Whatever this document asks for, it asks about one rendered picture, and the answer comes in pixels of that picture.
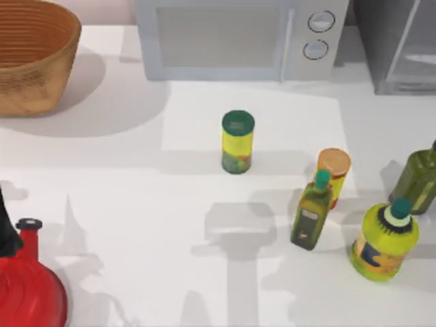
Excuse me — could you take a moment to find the microwave oven knob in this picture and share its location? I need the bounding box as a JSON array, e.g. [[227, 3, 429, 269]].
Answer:
[[302, 38, 330, 61], [307, 10, 336, 33]]

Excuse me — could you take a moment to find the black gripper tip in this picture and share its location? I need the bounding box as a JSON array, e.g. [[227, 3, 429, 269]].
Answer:
[[0, 185, 25, 258]]

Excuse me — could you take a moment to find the orange and yellow can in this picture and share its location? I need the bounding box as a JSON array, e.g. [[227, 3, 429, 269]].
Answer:
[[317, 147, 352, 210]]

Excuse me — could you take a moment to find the green and yellow can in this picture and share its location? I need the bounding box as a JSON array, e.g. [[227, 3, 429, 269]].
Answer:
[[221, 109, 256, 175]]

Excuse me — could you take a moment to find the pale microwave oven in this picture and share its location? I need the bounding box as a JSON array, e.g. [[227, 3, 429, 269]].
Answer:
[[133, 0, 351, 83]]

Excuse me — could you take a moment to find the red bottle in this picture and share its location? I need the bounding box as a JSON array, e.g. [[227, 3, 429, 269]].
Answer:
[[0, 218, 69, 327]]

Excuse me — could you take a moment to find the brown woven basket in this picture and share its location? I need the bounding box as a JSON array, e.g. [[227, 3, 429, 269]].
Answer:
[[0, 0, 83, 119]]

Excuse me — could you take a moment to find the large dark green bottle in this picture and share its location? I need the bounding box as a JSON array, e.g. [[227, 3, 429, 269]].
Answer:
[[388, 139, 436, 216]]

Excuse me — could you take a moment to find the round yellow-green bottle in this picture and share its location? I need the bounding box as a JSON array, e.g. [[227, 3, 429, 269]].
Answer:
[[349, 198, 420, 283]]

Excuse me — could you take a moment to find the small dark green bottle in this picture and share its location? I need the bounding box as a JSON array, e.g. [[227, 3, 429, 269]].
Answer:
[[290, 169, 334, 252]]

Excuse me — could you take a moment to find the microwave oven door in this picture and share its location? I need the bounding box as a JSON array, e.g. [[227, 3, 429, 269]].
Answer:
[[134, 0, 295, 83]]

